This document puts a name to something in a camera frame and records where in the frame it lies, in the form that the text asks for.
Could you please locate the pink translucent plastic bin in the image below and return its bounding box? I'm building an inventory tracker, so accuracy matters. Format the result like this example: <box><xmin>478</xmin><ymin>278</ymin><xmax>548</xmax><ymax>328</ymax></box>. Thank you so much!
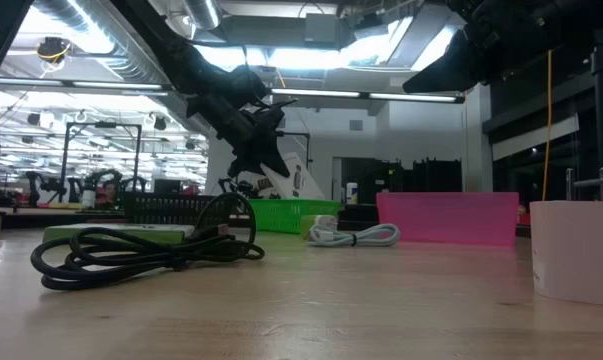
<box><xmin>375</xmin><ymin>191</ymin><xmax>520</xmax><ymax>248</ymax></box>

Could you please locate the black plastic basket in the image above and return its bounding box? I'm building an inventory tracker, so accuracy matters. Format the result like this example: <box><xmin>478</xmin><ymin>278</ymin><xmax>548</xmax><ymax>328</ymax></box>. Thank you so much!
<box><xmin>123</xmin><ymin>192</ymin><xmax>237</xmax><ymax>226</ymax></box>

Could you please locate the person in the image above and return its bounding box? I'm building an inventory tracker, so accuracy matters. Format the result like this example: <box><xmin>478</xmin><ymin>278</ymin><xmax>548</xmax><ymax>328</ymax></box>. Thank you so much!
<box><xmin>94</xmin><ymin>179</ymin><xmax>123</xmax><ymax>210</ymax></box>

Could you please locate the grey ceiling unit box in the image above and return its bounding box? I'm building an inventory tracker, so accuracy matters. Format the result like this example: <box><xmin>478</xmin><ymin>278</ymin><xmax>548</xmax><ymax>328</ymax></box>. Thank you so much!
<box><xmin>304</xmin><ymin>13</ymin><xmax>340</xmax><ymax>45</ymax></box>

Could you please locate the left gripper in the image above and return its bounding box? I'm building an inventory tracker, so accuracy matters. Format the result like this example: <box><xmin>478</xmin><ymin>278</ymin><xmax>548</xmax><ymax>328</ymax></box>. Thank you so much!
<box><xmin>185</xmin><ymin>92</ymin><xmax>298</xmax><ymax>177</ymax></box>

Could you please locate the long ceiling light strip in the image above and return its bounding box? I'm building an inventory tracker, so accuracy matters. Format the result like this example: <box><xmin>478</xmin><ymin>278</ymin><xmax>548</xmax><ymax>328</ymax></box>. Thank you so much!
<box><xmin>269</xmin><ymin>88</ymin><xmax>466</xmax><ymax>104</ymax></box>
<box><xmin>0</xmin><ymin>78</ymin><xmax>173</xmax><ymax>94</ymax></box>

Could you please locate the black shelving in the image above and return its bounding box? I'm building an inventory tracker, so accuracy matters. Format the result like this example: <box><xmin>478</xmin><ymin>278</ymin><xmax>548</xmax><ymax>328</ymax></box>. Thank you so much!
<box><xmin>340</xmin><ymin>158</ymin><xmax>463</xmax><ymax>205</ymax></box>

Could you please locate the white product box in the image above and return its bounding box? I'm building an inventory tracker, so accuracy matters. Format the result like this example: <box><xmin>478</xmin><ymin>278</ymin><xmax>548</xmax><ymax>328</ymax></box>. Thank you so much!
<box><xmin>253</xmin><ymin>151</ymin><xmax>327</xmax><ymax>201</ymax></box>
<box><xmin>42</xmin><ymin>222</ymin><xmax>198</xmax><ymax>245</ymax></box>

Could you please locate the pink earbuds case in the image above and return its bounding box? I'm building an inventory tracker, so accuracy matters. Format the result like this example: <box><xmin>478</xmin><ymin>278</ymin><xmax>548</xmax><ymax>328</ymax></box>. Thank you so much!
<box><xmin>529</xmin><ymin>200</ymin><xmax>603</xmax><ymax>308</ymax></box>

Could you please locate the ceiling cable reel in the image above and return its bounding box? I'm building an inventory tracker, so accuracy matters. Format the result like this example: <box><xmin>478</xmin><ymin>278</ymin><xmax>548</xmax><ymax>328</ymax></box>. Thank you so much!
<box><xmin>35</xmin><ymin>37</ymin><xmax>72</xmax><ymax>64</ymax></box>

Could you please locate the black background robot station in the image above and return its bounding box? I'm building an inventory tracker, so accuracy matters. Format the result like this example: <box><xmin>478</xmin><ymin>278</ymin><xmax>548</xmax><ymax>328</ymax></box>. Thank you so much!
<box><xmin>23</xmin><ymin>121</ymin><xmax>147</xmax><ymax>210</ymax></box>

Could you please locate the black cable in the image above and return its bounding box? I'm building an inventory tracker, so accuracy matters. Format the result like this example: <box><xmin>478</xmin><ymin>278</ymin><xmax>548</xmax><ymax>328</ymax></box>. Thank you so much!
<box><xmin>29</xmin><ymin>192</ymin><xmax>266</xmax><ymax>292</ymax></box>

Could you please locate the green plastic basket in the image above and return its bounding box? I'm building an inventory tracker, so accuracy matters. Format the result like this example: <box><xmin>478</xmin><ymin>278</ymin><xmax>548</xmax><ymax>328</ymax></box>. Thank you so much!
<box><xmin>248</xmin><ymin>198</ymin><xmax>341</xmax><ymax>234</ymax></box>

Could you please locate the yellow cable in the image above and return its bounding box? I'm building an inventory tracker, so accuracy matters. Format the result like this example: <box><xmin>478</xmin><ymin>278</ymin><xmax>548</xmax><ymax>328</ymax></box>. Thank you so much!
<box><xmin>541</xmin><ymin>49</ymin><xmax>553</xmax><ymax>201</ymax></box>

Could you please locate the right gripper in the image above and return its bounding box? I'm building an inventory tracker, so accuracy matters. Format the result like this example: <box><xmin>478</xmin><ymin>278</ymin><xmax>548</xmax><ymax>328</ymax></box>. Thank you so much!
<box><xmin>403</xmin><ymin>0</ymin><xmax>552</xmax><ymax>95</ymax></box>

